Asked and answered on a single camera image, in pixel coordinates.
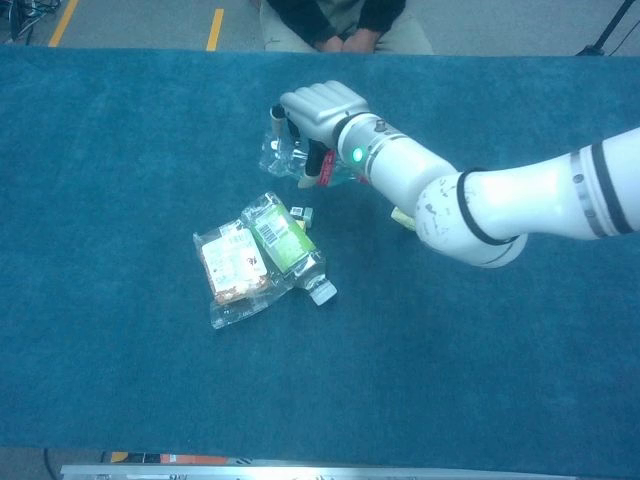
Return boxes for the tangled cables on floor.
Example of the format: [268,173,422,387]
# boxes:
[0,0,61,44]

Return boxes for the sandwich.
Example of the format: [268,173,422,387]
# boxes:
[192,219,296,331]

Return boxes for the teal table cloth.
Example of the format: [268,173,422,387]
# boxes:
[0,44,640,479]

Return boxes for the person in beige trousers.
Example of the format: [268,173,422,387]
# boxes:
[259,0,434,55]

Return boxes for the clear bottle green label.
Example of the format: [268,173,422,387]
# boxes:
[241,192,338,307]

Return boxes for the black tripod stand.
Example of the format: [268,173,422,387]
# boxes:
[574,0,640,56]

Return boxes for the yellow floor tape strip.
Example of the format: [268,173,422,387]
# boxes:
[48,0,80,48]
[206,8,225,52]

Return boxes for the orange black floor object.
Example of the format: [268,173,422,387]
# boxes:
[102,451,231,465]

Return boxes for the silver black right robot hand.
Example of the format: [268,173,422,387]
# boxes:
[269,80,371,189]

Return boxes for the aluminium rail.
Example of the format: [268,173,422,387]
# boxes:
[59,463,581,480]

